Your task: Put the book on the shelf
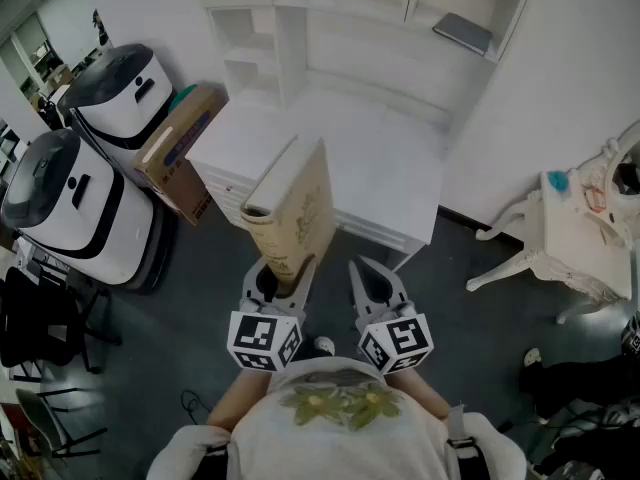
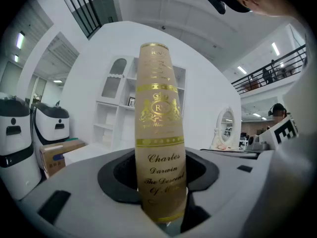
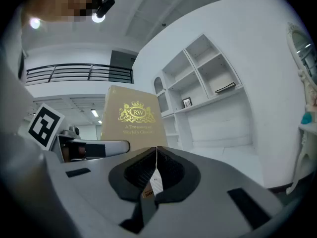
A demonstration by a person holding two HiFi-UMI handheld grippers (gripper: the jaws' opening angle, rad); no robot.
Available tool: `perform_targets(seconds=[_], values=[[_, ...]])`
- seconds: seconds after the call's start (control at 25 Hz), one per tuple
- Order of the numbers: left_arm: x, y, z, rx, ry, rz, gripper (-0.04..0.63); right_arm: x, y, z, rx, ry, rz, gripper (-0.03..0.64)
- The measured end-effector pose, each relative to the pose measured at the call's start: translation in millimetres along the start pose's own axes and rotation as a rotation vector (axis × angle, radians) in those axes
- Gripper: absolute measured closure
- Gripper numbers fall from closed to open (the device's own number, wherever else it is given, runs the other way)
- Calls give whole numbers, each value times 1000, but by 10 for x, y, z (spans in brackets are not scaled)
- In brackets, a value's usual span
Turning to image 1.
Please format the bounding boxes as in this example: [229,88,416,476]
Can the dark blue thin book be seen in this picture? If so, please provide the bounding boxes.
[431,11,494,57]

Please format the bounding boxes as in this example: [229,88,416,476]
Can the black floor cable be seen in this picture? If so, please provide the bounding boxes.
[179,390,211,424]

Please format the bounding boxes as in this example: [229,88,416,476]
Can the white ornate dressing table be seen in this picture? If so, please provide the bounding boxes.
[464,120,640,325]

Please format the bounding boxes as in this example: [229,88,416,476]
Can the white floral t-shirt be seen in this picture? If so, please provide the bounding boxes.
[147,357,526,480]

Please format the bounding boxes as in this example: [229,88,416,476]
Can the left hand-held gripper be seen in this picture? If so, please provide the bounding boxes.
[227,256,318,373]

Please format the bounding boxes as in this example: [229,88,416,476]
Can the background storage shelves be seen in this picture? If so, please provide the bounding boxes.
[9,12,76,99]

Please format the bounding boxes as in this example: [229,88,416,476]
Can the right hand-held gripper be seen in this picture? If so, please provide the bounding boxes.
[348,255,434,375]

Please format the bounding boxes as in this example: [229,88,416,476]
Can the person's left forearm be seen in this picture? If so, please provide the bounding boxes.
[207,367,274,432]

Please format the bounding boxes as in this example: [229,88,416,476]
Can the black office chair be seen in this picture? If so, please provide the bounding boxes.
[0,266,124,374]

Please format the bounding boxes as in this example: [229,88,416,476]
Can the thick tan hardcover book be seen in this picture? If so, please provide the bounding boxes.
[238,136,336,285]

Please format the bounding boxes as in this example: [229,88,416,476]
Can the black harness strap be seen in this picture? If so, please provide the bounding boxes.
[444,402,494,480]
[202,440,236,480]

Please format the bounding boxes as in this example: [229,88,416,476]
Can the brown cardboard box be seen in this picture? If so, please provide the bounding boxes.
[132,85,230,228]

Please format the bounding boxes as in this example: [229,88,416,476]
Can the person's right forearm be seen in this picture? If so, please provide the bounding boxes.
[387,367,451,419]

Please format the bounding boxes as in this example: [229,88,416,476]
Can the grey seat metal chair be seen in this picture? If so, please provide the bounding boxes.
[14,387,109,462]

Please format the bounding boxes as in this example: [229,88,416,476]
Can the white black-topped service robot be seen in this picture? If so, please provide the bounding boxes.
[0,128,179,297]
[56,42,176,174]

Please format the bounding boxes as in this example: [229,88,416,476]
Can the small red item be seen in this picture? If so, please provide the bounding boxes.
[584,182,609,214]

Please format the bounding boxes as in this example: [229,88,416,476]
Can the teal round object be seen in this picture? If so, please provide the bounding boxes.
[167,83,199,115]

